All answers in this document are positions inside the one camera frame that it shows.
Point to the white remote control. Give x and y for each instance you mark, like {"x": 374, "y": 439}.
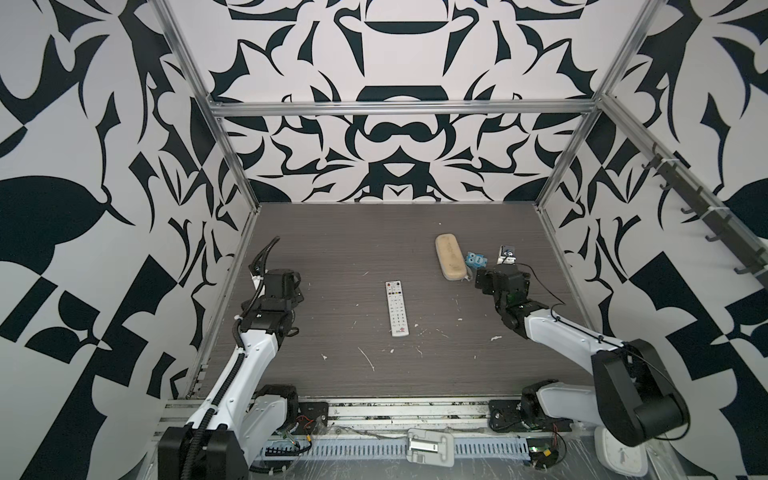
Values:
{"x": 399, "y": 326}

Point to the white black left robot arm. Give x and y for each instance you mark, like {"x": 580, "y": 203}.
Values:
{"x": 224, "y": 436}

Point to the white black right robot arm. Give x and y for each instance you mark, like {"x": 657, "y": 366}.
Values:
{"x": 632, "y": 395}

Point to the beige oblong sponge block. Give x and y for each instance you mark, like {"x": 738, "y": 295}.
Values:
{"x": 450, "y": 258}

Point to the blue toy figure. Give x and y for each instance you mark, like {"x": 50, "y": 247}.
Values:
{"x": 475, "y": 261}

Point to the small circuit board green LED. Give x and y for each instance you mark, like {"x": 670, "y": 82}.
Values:
{"x": 545, "y": 453}

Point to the square white clock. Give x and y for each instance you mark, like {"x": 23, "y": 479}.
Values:
{"x": 620, "y": 458}

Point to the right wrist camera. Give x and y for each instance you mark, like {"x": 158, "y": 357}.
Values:
{"x": 506, "y": 255}

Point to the white bracket plate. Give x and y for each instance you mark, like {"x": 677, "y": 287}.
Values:
{"x": 434, "y": 448}

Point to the white slotted cable duct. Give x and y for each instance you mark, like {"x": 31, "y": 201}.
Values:
{"x": 371, "y": 448}

